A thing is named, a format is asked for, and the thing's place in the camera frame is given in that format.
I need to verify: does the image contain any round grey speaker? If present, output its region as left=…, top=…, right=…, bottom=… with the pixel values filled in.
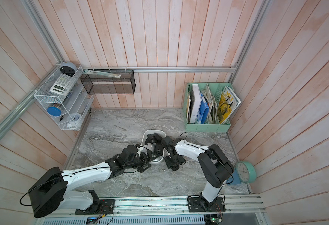
left=60, top=62, right=77, bottom=77

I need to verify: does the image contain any aluminium rail frame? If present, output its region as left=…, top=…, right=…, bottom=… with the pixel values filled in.
left=33, top=194, right=270, bottom=225

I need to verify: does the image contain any newspaper bundle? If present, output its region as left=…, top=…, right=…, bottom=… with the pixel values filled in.
left=202, top=84, right=219, bottom=124

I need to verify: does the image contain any green file organizer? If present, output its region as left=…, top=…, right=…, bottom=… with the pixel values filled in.
left=182, top=82, right=234, bottom=133

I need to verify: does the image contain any white cup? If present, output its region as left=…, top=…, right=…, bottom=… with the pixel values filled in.
left=66, top=113, right=81, bottom=129

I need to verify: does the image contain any white storage box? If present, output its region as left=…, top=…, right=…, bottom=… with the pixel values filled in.
left=138, top=130, right=166, bottom=165

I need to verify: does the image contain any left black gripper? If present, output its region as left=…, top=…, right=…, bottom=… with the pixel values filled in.
left=125, top=149, right=159, bottom=173

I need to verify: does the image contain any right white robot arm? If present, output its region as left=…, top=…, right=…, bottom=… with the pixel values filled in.
left=161, top=136, right=235, bottom=204

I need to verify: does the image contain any blue lid jar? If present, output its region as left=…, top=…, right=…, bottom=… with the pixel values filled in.
left=46, top=103, right=62, bottom=117

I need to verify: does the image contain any white wire shelf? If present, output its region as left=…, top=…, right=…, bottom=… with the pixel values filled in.
left=34, top=64, right=93, bottom=131

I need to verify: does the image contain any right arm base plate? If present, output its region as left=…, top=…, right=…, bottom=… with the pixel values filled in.
left=187, top=196, right=226, bottom=212

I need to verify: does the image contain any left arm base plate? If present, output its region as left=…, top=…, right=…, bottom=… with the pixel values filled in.
left=75, top=199, right=115, bottom=215

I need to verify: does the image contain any yellow magazine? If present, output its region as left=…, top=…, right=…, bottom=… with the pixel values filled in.
left=217, top=86, right=241, bottom=124

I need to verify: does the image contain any blue folder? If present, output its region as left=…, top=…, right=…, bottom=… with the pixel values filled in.
left=197, top=97, right=209, bottom=124

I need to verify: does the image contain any white book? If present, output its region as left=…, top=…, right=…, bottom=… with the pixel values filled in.
left=189, top=84, right=201, bottom=124

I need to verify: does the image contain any blue wallet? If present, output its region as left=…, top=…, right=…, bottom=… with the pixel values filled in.
left=226, top=169, right=241, bottom=185

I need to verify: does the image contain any silver mouse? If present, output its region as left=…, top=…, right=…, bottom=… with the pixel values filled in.
left=146, top=143, right=156, bottom=154

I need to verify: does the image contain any black mouse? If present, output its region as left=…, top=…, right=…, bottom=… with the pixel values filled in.
left=145, top=134, right=157, bottom=145
left=171, top=165, right=180, bottom=171
left=154, top=133, right=163, bottom=155

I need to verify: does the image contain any green alarm clock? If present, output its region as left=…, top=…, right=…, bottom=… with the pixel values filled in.
left=236, top=161, right=257, bottom=183

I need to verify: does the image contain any white calculator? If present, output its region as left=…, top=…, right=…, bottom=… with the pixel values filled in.
left=50, top=74, right=76, bottom=96

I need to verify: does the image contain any black wire basket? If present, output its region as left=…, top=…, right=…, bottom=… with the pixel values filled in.
left=80, top=69, right=136, bottom=95

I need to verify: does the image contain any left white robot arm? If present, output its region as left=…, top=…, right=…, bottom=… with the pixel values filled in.
left=28, top=144, right=163, bottom=218

